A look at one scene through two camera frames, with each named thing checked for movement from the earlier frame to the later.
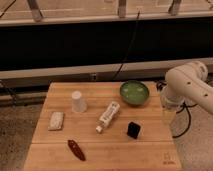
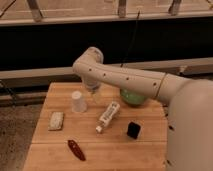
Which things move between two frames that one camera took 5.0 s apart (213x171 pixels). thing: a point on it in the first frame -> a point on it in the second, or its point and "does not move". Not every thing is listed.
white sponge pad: (56, 121) does not move
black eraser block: (133, 130) does not move
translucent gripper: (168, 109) -> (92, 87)
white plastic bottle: (107, 116) does not move
